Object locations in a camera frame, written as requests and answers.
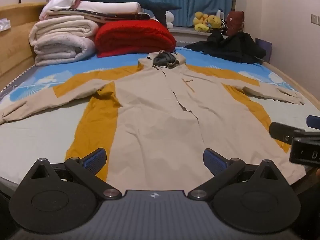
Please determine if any pink and white cloth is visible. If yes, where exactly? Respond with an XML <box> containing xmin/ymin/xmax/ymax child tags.
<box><xmin>39</xmin><ymin>0</ymin><xmax>87</xmax><ymax>20</ymax></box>

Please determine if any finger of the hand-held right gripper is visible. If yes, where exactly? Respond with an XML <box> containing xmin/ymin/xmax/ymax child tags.
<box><xmin>306</xmin><ymin>115</ymin><xmax>320</xmax><ymax>130</ymax></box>
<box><xmin>269</xmin><ymin>122</ymin><xmax>306</xmax><ymax>146</ymax></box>

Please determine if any white plush toy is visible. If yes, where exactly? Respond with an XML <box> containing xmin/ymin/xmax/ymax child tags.
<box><xmin>165</xmin><ymin>10</ymin><xmax>175</xmax><ymax>29</ymax></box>

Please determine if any pile of black clothes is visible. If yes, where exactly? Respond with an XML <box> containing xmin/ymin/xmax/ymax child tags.
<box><xmin>185</xmin><ymin>31</ymin><xmax>267</xmax><ymax>64</ymax></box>

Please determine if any dark dotted folded cloth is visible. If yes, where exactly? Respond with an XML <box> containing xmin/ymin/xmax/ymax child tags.
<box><xmin>46</xmin><ymin>8</ymin><xmax>150</xmax><ymax>24</ymax></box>

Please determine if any yellow plush toy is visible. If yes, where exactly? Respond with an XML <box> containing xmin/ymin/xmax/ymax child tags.
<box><xmin>194</xmin><ymin>11</ymin><xmax>209</xmax><ymax>32</ymax></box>
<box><xmin>206</xmin><ymin>15</ymin><xmax>223</xmax><ymax>29</ymax></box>

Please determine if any folded red blanket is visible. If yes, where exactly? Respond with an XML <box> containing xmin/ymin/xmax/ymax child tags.
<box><xmin>94</xmin><ymin>19</ymin><xmax>177</xmax><ymax>58</ymax></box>

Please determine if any folded white quilt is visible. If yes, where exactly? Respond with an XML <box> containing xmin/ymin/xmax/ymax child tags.
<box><xmin>28</xmin><ymin>15</ymin><xmax>100</xmax><ymax>67</ymax></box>

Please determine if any white crumpled plastic bag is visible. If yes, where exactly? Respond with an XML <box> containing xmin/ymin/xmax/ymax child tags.
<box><xmin>0</xmin><ymin>17</ymin><xmax>12</xmax><ymax>32</ymax></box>

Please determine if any folded white blanket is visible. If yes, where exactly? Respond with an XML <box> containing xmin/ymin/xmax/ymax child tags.
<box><xmin>47</xmin><ymin>2</ymin><xmax>142</xmax><ymax>15</ymax></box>

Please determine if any beige and yellow jacket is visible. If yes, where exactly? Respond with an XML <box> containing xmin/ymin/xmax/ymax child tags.
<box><xmin>0</xmin><ymin>51</ymin><xmax>307</xmax><ymax>193</ymax></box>

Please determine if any dark teal shark plush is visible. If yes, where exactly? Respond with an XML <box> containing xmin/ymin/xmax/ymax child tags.
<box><xmin>82</xmin><ymin>0</ymin><xmax>183</xmax><ymax>27</ymax></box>

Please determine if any purple box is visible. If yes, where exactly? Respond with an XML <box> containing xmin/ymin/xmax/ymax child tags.
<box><xmin>255</xmin><ymin>38</ymin><xmax>272</xmax><ymax>63</ymax></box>

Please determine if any wooden bed headboard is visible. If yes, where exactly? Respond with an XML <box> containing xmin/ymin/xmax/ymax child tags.
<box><xmin>0</xmin><ymin>2</ymin><xmax>48</xmax><ymax>90</ymax></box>

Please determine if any dark red bag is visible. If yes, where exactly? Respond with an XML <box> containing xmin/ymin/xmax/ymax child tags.
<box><xmin>226</xmin><ymin>10</ymin><xmax>245</xmax><ymax>37</ymax></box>

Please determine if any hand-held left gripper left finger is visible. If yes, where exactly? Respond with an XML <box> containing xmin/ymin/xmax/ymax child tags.
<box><xmin>24</xmin><ymin>148</ymin><xmax>123</xmax><ymax>200</ymax></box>

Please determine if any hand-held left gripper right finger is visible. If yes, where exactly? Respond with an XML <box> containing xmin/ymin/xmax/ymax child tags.
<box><xmin>188</xmin><ymin>149</ymin><xmax>290</xmax><ymax>200</ymax></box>

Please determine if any white window sill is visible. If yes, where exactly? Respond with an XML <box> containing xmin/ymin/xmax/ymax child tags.
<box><xmin>169</xmin><ymin>26</ymin><xmax>229</xmax><ymax>43</ymax></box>

